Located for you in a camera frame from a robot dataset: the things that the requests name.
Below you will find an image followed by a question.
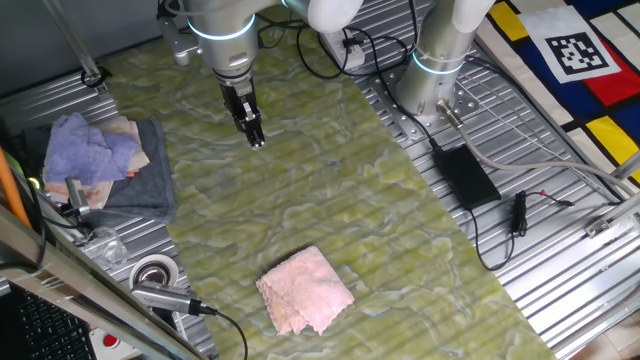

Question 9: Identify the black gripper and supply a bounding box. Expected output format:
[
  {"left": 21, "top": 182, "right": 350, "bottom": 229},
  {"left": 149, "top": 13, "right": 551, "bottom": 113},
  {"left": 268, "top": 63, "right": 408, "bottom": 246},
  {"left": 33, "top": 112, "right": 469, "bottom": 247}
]
[{"left": 220, "top": 79, "right": 267, "bottom": 151}]

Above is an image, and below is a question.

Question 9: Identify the pink fluffy cloth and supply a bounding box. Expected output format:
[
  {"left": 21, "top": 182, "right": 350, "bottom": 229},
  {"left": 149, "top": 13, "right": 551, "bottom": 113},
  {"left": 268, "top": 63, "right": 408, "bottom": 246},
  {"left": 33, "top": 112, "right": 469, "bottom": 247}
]
[{"left": 255, "top": 244, "right": 356, "bottom": 337}]

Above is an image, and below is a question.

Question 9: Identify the beige cloth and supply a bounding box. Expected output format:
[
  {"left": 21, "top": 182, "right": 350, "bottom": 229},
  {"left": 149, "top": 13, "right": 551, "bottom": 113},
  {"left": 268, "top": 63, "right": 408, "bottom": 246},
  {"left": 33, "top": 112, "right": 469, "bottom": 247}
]
[{"left": 42, "top": 115, "right": 151, "bottom": 211}]

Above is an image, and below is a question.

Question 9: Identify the purple fluffy cloth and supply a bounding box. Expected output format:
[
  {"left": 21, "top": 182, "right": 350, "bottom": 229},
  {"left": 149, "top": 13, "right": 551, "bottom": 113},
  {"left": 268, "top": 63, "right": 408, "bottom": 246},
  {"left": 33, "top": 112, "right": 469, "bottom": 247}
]
[{"left": 44, "top": 112, "right": 140, "bottom": 187}]

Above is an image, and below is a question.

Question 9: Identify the colourful block pattern cloth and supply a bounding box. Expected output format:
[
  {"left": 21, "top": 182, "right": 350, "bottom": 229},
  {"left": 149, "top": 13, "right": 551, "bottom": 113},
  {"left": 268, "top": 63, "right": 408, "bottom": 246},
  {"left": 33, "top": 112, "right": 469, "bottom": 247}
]
[{"left": 474, "top": 0, "right": 640, "bottom": 186}]

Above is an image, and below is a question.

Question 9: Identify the green marble pattern mat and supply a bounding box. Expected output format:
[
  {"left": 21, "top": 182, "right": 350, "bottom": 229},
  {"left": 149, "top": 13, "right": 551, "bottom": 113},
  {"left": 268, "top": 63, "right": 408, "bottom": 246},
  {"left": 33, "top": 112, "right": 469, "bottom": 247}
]
[{"left": 102, "top": 4, "right": 559, "bottom": 360}]

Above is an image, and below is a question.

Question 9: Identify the white power strip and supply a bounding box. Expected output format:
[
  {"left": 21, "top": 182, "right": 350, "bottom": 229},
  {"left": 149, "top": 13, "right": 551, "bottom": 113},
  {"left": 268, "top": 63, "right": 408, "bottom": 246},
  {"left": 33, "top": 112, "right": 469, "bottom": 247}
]
[{"left": 319, "top": 29, "right": 366, "bottom": 71}]

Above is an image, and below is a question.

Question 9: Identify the dark grey towel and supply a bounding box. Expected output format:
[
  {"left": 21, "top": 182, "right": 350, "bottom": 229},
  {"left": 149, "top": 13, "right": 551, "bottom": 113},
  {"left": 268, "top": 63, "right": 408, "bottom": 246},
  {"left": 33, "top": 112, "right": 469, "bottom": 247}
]
[{"left": 22, "top": 116, "right": 177, "bottom": 226}]

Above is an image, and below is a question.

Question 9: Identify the small steel bowl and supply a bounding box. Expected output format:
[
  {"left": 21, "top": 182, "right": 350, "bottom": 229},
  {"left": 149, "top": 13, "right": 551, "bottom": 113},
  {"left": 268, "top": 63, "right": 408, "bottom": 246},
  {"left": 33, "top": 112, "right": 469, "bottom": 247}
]
[{"left": 128, "top": 253, "right": 180, "bottom": 290}]

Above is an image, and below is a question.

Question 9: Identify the clear acrylic rod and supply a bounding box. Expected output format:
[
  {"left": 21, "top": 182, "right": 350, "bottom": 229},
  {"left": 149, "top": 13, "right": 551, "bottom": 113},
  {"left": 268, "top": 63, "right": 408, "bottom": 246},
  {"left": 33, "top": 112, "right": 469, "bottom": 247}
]
[{"left": 42, "top": 0, "right": 109, "bottom": 96}]

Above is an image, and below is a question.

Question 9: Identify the black power adapter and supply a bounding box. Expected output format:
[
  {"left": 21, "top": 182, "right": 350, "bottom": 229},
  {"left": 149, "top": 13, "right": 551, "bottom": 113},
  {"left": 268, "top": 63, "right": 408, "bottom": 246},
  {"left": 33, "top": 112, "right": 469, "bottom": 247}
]
[{"left": 431, "top": 143, "right": 503, "bottom": 212}]

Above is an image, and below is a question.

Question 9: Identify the orange tube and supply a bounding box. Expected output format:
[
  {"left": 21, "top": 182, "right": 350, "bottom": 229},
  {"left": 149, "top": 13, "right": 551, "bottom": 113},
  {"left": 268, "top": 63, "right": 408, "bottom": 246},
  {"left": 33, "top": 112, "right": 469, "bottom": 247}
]
[{"left": 0, "top": 147, "right": 32, "bottom": 229}]

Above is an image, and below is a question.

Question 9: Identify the grey box red button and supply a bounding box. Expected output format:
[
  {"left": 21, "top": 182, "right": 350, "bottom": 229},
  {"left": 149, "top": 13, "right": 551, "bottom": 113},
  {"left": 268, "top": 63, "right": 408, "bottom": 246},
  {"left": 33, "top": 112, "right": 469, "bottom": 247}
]
[{"left": 89, "top": 327, "right": 144, "bottom": 360}]

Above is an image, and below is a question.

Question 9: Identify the black keyboard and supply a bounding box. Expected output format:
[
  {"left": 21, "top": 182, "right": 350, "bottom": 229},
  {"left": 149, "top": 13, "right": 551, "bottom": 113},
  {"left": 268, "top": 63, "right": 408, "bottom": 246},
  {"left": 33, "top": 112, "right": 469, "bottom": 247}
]
[{"left": 9, "top": 287, "right": 99, "bottom": 360}]

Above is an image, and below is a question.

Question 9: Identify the white paper fiducial marker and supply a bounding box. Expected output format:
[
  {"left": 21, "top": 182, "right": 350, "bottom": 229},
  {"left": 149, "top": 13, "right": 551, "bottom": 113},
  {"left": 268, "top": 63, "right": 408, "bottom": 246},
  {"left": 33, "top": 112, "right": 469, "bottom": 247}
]
[{"left": 517, "top": 4, "right": 623, "bottom": 85}]

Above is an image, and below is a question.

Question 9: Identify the aluminium profile bar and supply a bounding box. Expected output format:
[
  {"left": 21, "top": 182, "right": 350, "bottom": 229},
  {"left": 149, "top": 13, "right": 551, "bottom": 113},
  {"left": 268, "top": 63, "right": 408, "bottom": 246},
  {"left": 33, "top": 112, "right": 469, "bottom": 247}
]
[{"left": 610, "top": 151, "right": 640, "bottom": 181}]

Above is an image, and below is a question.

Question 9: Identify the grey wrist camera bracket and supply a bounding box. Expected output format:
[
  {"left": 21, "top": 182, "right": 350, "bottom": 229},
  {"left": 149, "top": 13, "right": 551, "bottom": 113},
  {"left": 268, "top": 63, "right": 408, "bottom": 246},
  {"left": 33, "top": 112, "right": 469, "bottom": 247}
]
[{"left": 158, "top": 2, "right": 201, "bottom": 67}]

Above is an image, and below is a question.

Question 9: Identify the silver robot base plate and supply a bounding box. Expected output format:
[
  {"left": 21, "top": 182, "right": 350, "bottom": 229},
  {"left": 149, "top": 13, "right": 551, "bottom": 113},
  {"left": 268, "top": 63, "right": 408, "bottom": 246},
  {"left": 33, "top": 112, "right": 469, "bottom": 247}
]
[{"left": 367, "top": 59, "right": 481, "bottom": 144}]

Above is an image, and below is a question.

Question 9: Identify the black power cable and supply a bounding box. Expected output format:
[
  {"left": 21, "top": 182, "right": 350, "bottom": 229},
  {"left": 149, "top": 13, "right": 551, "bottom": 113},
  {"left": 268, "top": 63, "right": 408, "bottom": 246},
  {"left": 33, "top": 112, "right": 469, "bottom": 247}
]
[{"left": 296, "top": 18, "right": 444, "bottom": 151}]

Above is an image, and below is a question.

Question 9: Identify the silver ribbed camera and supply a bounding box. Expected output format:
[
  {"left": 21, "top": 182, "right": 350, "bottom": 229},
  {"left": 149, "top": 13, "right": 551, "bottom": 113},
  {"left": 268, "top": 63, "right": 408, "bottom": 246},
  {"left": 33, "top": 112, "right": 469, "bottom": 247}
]
[{"left": 130, "top": 279, "right": 204, "bottom": 317}]

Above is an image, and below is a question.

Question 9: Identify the small grey camera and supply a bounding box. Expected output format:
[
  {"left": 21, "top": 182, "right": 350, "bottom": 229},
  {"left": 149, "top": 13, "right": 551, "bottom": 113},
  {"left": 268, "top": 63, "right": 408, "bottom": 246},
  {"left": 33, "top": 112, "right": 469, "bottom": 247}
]
[{"left": 64, "top": 176, "right": 92, "bottom": 217}]

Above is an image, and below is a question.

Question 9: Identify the black camera cable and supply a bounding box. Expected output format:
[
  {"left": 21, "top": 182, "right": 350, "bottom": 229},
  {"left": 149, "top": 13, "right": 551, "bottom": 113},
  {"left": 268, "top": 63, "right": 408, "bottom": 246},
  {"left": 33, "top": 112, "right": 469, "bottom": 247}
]
[{"left": 199, "top": 304, "right": 250, "bottom": 360}]

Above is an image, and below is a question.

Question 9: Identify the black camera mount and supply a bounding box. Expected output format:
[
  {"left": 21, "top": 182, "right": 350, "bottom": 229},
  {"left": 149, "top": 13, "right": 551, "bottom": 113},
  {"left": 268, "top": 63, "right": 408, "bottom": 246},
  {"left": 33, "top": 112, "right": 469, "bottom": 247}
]
[{"left": 47, "top": 202, "right": 94, "bottom": 234}]

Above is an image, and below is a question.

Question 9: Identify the aluminium frame bar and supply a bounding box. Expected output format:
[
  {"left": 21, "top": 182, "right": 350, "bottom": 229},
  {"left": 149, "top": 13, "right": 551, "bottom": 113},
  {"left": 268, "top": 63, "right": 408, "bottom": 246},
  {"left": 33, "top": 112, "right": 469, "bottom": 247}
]
[{"left": 0, "top": 204, "right": 209, "bottom": 360}]

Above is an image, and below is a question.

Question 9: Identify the thick grey robot cable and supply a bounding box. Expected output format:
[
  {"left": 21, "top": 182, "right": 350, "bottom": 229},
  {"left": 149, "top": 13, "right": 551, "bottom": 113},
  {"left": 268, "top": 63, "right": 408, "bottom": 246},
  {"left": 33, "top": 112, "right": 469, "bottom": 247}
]
[{"left": 435, "top": 98, "right": 640, "bottom": 196}]

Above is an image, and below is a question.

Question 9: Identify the black cord with red tip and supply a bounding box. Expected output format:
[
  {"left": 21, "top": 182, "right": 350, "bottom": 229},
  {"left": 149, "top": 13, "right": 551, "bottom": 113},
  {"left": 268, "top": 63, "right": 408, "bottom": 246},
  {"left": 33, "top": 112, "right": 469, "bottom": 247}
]
[{"left": 468, "top": 189, "right": 576, "bottom": 273}]

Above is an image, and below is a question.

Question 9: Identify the small metal bracket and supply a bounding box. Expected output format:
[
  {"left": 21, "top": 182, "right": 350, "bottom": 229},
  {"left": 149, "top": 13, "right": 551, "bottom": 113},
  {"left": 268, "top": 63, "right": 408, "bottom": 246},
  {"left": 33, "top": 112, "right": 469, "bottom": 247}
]
[{"left": 583, "top": 215, "right": 612, "bottom": 239}]

